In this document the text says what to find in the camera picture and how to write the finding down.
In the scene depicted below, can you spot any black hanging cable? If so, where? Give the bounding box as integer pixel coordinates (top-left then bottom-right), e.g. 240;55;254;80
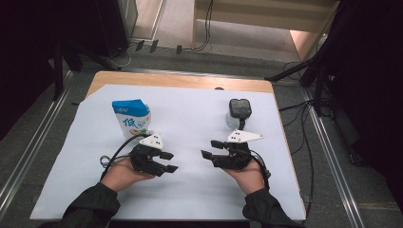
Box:
193;0;214;51

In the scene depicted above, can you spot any person's right hand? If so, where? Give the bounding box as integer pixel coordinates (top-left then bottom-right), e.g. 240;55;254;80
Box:
222;158;265;196

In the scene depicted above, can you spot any black curtain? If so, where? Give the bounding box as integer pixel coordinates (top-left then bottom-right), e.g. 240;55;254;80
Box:
0;0;99;141
329;0;403;210

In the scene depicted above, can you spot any person's left hand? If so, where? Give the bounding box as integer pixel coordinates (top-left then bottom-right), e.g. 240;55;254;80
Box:
100;156;156;193

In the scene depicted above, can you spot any hand-held gripper cable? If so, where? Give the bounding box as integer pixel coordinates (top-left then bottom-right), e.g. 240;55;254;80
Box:
99;134;150;181
250;148;272;191

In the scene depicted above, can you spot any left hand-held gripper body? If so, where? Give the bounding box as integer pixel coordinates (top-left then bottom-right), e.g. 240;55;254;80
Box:
129;132;169;178

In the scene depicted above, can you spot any dark cabinet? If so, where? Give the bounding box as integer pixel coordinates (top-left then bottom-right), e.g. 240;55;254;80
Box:
94;0;139;58

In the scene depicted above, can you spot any metal floor rail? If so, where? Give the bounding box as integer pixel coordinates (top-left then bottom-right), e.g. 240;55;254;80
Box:
300;88;365;228
0;70;75;219

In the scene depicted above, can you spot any black metal stand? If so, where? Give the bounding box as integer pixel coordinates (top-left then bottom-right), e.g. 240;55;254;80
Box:
264;47;334;117
51;37;122;101

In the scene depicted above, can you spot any left hand-held gripper cable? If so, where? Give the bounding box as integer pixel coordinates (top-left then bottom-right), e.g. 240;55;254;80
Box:
99;134;150;181

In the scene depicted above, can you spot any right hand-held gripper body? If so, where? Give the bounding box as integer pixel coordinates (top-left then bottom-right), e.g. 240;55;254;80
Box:
211;129;264;170

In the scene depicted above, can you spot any blue and white pouch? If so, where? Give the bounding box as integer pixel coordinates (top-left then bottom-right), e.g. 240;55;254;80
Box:
111;98;153;141

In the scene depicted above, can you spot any white paper sheet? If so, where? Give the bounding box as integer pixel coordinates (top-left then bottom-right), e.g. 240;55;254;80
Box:
29;84;307;221

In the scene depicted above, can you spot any black floor cable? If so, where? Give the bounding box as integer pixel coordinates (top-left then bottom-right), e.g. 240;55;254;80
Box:
278;99;316;219

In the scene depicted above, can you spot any right hand-held gripper cable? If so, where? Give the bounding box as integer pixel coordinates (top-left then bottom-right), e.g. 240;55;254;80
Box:
250;148;272;191

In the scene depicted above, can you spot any white floor cable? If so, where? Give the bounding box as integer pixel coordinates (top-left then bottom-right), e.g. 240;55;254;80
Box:
106;42;141;69

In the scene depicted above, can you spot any light wooden shelf unit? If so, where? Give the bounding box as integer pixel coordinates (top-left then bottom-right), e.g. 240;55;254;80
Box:
191;0;340;63

